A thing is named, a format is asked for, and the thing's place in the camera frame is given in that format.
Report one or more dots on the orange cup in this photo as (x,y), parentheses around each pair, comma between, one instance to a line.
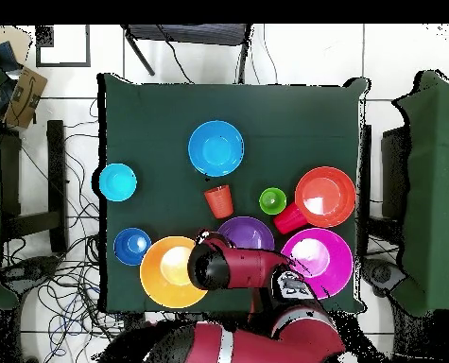
(219,202)

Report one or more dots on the purple bowl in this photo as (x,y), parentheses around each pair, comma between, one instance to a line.
(246,230)

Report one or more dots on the sky blue bowl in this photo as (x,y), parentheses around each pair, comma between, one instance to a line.
(215,148)

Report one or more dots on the red cup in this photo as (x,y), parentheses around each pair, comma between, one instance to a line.
(288,221)

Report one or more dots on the large pink bowl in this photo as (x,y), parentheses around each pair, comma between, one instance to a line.
(333,261)

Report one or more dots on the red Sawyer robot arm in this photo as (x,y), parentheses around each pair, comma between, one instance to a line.
(246,264)

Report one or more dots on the green cup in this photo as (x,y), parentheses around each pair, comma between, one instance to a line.
(272,200)

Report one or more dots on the large yellow bowl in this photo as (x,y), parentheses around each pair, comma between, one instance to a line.
(163,272)

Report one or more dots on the dark green tablecloth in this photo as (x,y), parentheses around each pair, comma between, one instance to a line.
(227,102)

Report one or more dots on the orange bowl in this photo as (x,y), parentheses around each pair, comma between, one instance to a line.
(325,197)

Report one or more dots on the small dark blue bowl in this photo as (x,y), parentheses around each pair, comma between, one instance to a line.
(132,246)

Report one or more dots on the small cyan ribbed bowl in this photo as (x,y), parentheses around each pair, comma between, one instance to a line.
(117,182)

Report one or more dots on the black H-shaped stand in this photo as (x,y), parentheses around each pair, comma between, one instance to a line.
(394,174)
(55,181)

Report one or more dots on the black folding chair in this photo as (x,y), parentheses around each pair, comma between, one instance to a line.
(186,34)

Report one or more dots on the cardboard box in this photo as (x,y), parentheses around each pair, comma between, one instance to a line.
(25,98)

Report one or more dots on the beige board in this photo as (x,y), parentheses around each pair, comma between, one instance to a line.
(21,45)

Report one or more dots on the black square frame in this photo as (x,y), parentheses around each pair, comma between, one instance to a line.
(63,64)

